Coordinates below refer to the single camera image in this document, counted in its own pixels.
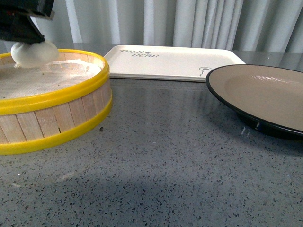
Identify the grey pleated curtain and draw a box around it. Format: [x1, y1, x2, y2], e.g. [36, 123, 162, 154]
[33, 0, 303, 53]

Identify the beige plate with black rim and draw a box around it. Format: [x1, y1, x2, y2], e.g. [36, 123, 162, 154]
[206, 64, 303, 140]

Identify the cream bear print tray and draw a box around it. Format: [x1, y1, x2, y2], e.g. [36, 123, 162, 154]
[105, 45, 244, 82]

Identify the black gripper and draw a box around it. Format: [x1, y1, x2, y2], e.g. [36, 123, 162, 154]
[0, 0, 54, 44]

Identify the yellow rimmed bamboo steamer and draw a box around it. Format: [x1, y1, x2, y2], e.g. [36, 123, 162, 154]
[0, 49, 113, 155]

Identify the white steamed bun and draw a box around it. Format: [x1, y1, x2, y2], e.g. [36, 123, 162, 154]
[10, 40, 59, 68]

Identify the white steamer liner cloth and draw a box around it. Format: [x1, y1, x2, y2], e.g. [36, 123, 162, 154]
[0, 59, 102, 100]

